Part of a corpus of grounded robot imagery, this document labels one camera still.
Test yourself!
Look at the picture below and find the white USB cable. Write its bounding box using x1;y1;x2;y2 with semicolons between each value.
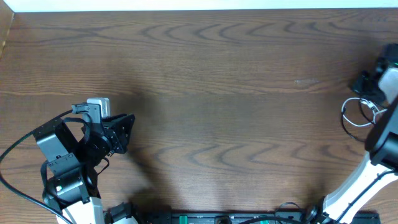
341;97;388;128

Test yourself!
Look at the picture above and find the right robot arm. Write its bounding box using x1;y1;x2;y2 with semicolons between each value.
303;43;397;223

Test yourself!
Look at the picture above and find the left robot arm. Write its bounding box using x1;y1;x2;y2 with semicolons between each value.
34;98;139;223

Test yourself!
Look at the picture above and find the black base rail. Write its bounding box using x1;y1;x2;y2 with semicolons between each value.
105;202;382;224

